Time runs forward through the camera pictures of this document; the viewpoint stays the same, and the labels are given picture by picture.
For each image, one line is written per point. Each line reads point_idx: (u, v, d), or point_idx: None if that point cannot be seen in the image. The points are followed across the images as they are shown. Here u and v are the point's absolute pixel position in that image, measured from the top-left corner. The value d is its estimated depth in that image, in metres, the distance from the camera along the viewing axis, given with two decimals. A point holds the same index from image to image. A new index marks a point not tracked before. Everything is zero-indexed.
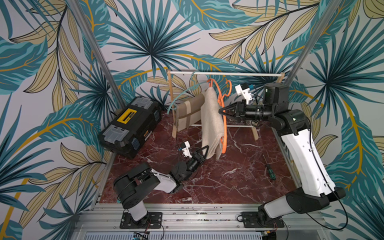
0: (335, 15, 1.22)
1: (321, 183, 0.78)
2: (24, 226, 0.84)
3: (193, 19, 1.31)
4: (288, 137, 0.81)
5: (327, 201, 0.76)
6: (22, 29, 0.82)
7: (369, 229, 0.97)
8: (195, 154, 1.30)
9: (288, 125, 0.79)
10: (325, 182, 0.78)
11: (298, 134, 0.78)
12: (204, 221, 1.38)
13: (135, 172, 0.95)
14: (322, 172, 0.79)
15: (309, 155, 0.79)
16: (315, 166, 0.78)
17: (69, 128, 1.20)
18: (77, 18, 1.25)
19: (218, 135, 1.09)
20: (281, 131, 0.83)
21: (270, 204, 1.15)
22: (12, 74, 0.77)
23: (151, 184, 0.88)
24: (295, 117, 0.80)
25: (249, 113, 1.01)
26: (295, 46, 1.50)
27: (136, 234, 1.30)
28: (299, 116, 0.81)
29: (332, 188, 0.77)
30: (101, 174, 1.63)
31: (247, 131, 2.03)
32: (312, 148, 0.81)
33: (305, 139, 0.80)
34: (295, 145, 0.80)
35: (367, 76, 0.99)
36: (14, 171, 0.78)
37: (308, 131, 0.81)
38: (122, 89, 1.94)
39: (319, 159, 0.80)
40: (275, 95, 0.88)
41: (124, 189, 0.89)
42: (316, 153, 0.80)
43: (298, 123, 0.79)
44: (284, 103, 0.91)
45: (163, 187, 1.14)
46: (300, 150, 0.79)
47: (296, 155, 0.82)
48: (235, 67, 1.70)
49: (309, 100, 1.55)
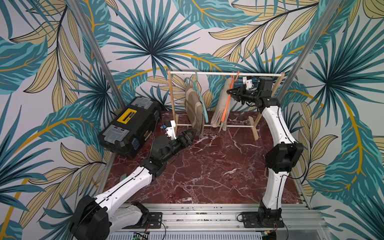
0: (335, 14, 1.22)
1: (283, 136, 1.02)
2: (24, 226, 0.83)
3: (193, 18, 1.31)
4: (264, 110, 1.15)
5: (285, 148, 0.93)
6: (22, 29, 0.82)
7: (369, 229, 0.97)
8: (181, 135, 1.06)
9: (264, 104, 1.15)
10: (286, 136, 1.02)
11: (269, 107, 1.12)
12: (204, 220, 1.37)
13: (79, 212, 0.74)
14: (285, 130, 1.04)
15: (276, 119, 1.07)
16: (279, 126, 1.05)
17: (69, 128, 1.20)
18: (77, 18, 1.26)
19: (220, 109, 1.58)
20: (261, 109, 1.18)
21: (266, 193, 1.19)
22: (12, 74, 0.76)
23: (107, 216, 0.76)
24: (269, 99, 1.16)
25: (245, 95, 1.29)
26: (295, 46, 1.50)
27: (136, 234, 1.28)
28: (273, 99, 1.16)
29: (291, 140, 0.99)
30: (101, 175, 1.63)
31: (246, 131, 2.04)
32: (279, 116, 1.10)
33: (274, 110, 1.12)
34: (267, 113, 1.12)
35: (367, 75, 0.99)
36: (14, 171, 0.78)
37: (278, 107, 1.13)
38: (122, 89, 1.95)
39: (285, 124, 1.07)
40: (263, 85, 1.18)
41: (80, 236, 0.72)
42: (282, 119, 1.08)
43: (270, 102, 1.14)
44: (269, 92, 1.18)
45: (136, 190, 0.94)
46: (270, 116, 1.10)
47: (268, 121, 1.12)
48: (234, 66, 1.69)
49: (309, 100, 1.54)
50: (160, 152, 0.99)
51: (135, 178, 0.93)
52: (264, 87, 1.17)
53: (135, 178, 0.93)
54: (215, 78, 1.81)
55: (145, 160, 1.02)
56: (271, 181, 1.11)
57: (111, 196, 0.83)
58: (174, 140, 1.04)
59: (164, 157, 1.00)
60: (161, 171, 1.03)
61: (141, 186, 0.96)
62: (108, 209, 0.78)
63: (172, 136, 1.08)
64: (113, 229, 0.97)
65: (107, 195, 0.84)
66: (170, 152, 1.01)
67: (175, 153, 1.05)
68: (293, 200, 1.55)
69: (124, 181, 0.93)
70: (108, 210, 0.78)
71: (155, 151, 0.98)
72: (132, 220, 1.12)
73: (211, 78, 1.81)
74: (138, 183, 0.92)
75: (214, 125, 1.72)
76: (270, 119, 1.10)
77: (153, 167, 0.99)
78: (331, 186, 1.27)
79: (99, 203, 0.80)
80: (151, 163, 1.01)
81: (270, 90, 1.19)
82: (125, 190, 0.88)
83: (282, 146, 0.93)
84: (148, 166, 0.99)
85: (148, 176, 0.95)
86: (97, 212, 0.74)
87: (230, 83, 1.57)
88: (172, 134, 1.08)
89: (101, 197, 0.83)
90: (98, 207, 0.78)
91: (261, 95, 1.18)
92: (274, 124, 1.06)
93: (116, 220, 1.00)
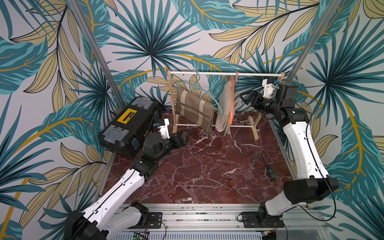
0: (335, 15, 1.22)
1: (313, 167, 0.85)
2: (24, 226, 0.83)
3: (193, 19, 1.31)
4: (287, 127, 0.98)
5: (315, 184, 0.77)
6: (22, 29, 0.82)
7: (369, 229, 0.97)
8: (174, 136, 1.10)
9: (287, 116, 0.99)
10: (317, 168, 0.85)
11: (295, 124, 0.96)
12: (204, 220, 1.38)
13: (69, 228, 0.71)
14: (316, 159, 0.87)
15: (303, 142, 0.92)
16: (308, 152, 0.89)
17: (69, 128, 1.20)
18: (77, 18, 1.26)
19: (226, 112, 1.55)
20: (282, 122, 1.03)
21: (271, 201, 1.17)
22: (12, 74, 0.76)
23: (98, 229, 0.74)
24: (294, 111, 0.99)
25: (261, 104, 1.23)
26: (295, 46, 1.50)
27: (136, 234, 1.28)
28: (299, 111, 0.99)
29: (323, 174, 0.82)
30: (101, 174, 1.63)
31: (247, 131, 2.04)
32: (307, 137, 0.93)
33: (301, 129, 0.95)
34: (292, 132, 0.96)
35: (367, 76, 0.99)
36: (14, 171, 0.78)
37: (306, 124, 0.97)
38: (122, 89, 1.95)
39: (314, 149, 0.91)
40: (284, 93, 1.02)
41: None
42: (311, 142, 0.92)
43: (296, 116, 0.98)
44: (292, 101, 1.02)
45: (128, 194, 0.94)
46: (296, 137, 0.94)
47: (293, 143, 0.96)
48: (235, 67, 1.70)
49: (309, 100, 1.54)
50: (153, 149, 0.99)
51: (125, 184, 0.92)
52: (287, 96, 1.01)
53: (124, 184, 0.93)
54: (215, 79, 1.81)
55: (135, 162, 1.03)
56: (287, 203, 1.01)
57: (101, 208, 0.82)
58: (166, 139, 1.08)
59: (156, 154, 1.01)
60: (153, 170, 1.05)
61: (134, 188, 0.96)
62: (98, 223, 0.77)
63: (164, 135, 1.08)
64: (111, 235, 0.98)
65: (95, 208, 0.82)
66: (162, 150, 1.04)
67: (168, 151, 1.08)
68: None
69: (114, 188, 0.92)
70: (98, 224, 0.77)
71: (148, 147, 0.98)
72: (132, 222, 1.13)
73: (211, 79, 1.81)
74: (129, 188, 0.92)
75: (219, 130, 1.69)
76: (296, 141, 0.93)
77: (144, 168, 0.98)
78: None
79: (88, 217, 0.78)
80: (142, 163, 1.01)
81: (294, 99, 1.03)
82: (115, 198, 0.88)
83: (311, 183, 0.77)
84: (139, 167, 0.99)
85: (139, 179, 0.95)
86: (87, 227, 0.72)
87: (230, 86, 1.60)
88: (164, 133, 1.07)
89: (89, 211, 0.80)
90: (88, 222, 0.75)
91: (283, 105, 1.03)
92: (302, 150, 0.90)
93: (113, 227, 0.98)
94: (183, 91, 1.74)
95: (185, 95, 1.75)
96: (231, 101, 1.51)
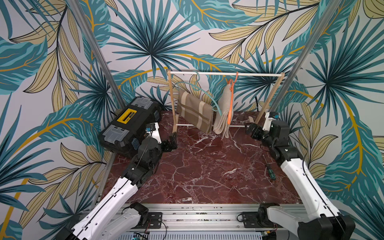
0: (335, 15, 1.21)
1: (321, 204, 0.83)
2: (24, 226, 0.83)
3: (193, 19, 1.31)
4: (285, 165, 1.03)
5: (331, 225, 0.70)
6: (22, 29, 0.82)
7: (369, 229, 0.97)
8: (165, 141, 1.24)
9: (281, 155, 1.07)
10: (325, 205, 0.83)
11: (290, 161, 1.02)
12: (204, 220, 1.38)
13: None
14: (321, 196, 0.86)
15: (303, 178, 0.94)
16: (310, 188, 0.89)
17: (70, 128, 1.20)
18: (77, 18, 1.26)
19: (225, 112, 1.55)
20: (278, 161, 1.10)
21: (275, 211, 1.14)
22: (12, 74, 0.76)
23: None
24: (287, 148, 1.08)
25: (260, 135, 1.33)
26: (295, 46, 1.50)
27: (136, 234, 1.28)
28: (292, 149, 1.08)
29: (334, 212, 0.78)
30: (101, 174, 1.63)
31: (247, 131, 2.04)
32: (306, 173, 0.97)
33: (298, 165, 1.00)
34: (290, 169, 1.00)
35: (367, 76, 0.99)
36: (14, 171, 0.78)
37: (301, 161, 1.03)
38: (122, 89, 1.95)
39: (316, 184, 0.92)
40: (278, 132, 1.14)
41: None
42: (311, 178, 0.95)
43: (289, 153, 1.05)
44: (285, 139, 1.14)
45: (119, 206, 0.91)
46: (295, 174, 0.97)
47: (294, 180, 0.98)
48: (235, 67, 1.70)
49: (309, 100, 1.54)
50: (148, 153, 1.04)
51: (116, 195, 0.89)
52: (280, 135, 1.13)
53: (115, 194, 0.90)
54: (215, 79, 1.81)
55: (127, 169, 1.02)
56: (295, 230, 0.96)
57: (90, 223, 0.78)
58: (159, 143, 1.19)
59: (150, 157, 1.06)
60: (146, 176, 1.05)
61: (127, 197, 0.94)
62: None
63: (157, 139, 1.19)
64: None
65: (85, 224, 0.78)
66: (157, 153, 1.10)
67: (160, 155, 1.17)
68: (293, 200, 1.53)
69: (105, 201, 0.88)
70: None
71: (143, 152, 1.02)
72: (132, 224, 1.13)
73: (211, 79, 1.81)
74: (120, 197, 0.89)
75: (217, 131, 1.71)
76: (295, 177, 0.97)
77: (136, 175, 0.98)
78: (331, 186, 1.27)
79: (78, 234, 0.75)
80: (133, 170, 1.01)
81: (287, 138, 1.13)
82: (106, 211, 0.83)
83: (325, 224, 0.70)
84: (131, 173, 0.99)
85: (131, 187, 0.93)
86: None
87: (230, 87, 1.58)
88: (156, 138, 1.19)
89: (79, 228, 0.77)
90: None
91: (277, 144, 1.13)
92: (304, 186, 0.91)
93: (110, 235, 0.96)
94: (184, 92, 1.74)
95: (185, 95, 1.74)
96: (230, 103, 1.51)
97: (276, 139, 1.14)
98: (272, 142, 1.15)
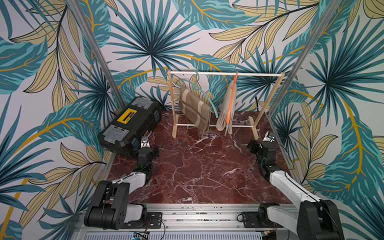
0: (335, 14, 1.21)
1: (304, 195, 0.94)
2: (24, 226, 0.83)
3: (193, 19, 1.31)
4: (271, 176, 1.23)
5: (314, 209, 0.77)
6: (22, 29, 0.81)
7: (369, 229, 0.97)
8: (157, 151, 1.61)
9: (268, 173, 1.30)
10: (307, 194, 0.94)
11: (274, 172, 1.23)
12: (204, 220, 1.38)
13: (98, 197, 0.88)
14: (303, 190, 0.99)
15: (286, 180, 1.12)
16: (292, 185, 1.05)
17: (69, 128, 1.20)
18: (77, 18, 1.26)
19: (225, 112, 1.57)
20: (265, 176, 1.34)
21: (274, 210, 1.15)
22: (12, 74, 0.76)
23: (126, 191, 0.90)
24: (272, 166, 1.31)
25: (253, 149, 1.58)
26: (295, 46, 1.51)
27: (136, 234, 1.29)
28: (276, 166, 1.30)
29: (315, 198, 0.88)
30: (101, 174, 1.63)
31: (247, 131, 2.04)
32: (288, 177, 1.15)
33: (281, 174, 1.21)
34: (275, 177, 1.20)
35: (367, 76, 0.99)
36: (14, 171, 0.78)
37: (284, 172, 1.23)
38: (122, 89, 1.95)
39: (298, 184, 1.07)
40: (266, 153, 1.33)
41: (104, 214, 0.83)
42: (293, 180, 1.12)
43: (273, 169, 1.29)
44: (272, 159, 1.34)
45: (135, 185, 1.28)
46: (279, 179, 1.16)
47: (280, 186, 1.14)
48: (235, 67, 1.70)
49: (309, 100, 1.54)
50: (146, 158, 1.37)
51: (134, 175, 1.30)
52: (268, 155, 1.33)
53: (135, 174, 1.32)
54: (215, 79, 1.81)
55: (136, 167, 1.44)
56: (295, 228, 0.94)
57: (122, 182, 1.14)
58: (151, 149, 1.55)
59: (149, 161, 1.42)
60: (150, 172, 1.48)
61: (138, 183, 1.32)
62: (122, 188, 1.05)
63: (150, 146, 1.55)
64: None
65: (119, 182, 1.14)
66: (151, 156, 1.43)
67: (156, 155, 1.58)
68: None
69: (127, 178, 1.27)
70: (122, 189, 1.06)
71: (142, 157, 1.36)
72: (134, 214, 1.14)
73: (211, 79, 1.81)
74: (138, 178, 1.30)
75: (220, 128, 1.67)
76: (281, 183, 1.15)
77: (143, 171, 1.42)
78: (331, 186, 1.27)
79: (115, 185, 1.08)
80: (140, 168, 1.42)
81: (273, 157, 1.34)
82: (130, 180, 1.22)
83: (310, 207, 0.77)
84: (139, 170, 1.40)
85: (142, 175, 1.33)
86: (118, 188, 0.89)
87: (232, 86, 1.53)
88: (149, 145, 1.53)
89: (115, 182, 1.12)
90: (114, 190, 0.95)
91: (264, 163, 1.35)
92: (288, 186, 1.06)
93: None
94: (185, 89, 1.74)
95: (186, 96, 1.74)
96: (230, 101, 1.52)
97: (265, 158, 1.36)
98: (261, 160, 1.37)
